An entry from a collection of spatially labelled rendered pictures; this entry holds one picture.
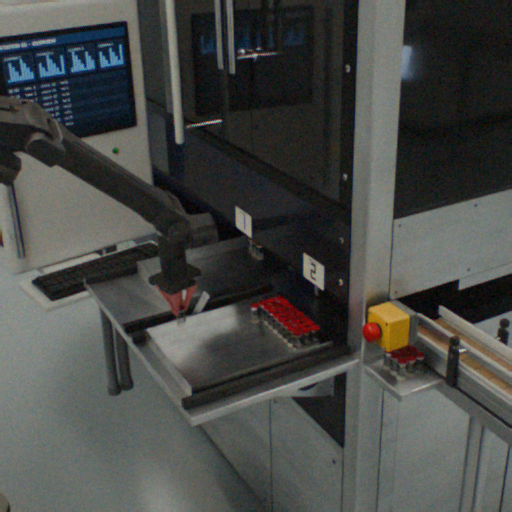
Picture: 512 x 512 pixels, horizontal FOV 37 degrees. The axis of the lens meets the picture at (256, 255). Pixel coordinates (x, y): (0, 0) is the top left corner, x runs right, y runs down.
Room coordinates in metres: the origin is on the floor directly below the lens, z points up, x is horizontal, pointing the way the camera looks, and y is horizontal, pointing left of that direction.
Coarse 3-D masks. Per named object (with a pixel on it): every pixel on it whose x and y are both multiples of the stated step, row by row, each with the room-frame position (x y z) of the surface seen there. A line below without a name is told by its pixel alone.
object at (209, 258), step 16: (224, 240) 1.99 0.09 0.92; (240, 240) 2.01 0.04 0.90; (192, 256) 1.94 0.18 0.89; (208, 256) 1.95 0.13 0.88; (224, 256) 1.95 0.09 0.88; (240, 256) 1.95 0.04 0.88; (144, 272) 1.81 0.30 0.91; (208, 272) 1.85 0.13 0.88; (224, 272) 1.85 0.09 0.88; (240, 272) 1.85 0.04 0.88; (256, 272) 1.85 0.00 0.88; (272, 272) 1.84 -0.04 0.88; (288, 272) 1.78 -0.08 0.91; (208, 288) 1.76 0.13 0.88; (224, 288) 1.70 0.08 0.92; (240, 288) 1.72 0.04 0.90
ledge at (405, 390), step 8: (368, 368) 1.38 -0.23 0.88; (376, 368) 1.38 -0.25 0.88; (424, 368) 1.38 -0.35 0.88; (368, 376) 1.38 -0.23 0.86; (376, 376) 1.36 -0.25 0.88; (384, 376) 1.35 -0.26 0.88; (392, 376) 1.35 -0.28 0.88; (416, 376) 1.35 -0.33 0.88; (424, 376) 1.35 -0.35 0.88; (432, 376) 1.35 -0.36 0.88; (384, 384) 1.33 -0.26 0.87; (392, 384) 1.32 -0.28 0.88; (400, 384) 1.32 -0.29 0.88; (408, 384) 1.32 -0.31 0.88; (416, 384) 1.32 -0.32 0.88; (424, 384) 1.32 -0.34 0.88; (432, 384) 1.32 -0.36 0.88; (440, 384) 1.33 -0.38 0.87; (392, 392) 1.31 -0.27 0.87; (400, 392) 1.29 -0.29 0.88; (408, 392) 1.29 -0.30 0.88; (416, 392) 1.30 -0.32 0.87; (424, 392) 1.31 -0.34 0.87; (400, 400) 1.28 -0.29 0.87
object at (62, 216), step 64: (0, 0) 2.14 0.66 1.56; (64, 0) 2.19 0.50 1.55; (128, 0) 2.28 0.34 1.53; (0, 64) 2.05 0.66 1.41; (64, 64) 2.15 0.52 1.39; (128, 64) 2.27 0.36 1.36; (128, 128) 2.26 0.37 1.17; (0, 192) 2.02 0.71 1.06; (64, 192) 2.12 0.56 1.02; (0, 256) 2.08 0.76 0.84; (64, 256) 2.11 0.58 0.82
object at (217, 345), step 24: (216, 312) 1.59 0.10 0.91; (240, 312) 1.62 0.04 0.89; (168, 336) 1.53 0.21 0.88; (192, 336) 1.53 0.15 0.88; (216, 336) 1.52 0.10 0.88; (240, 336) 1.52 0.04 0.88; (264, 336) 1.52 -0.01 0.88; (168, 360) 1.39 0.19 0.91; (192, 360) 1.43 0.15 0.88; (216, 360) 1.42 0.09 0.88; (240, 360) 1.42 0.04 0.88; (264, 360) 1.42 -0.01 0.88; (288, 360) 1.39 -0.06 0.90; (192, 384) 1.34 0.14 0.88; (216, 384) 1.31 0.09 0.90
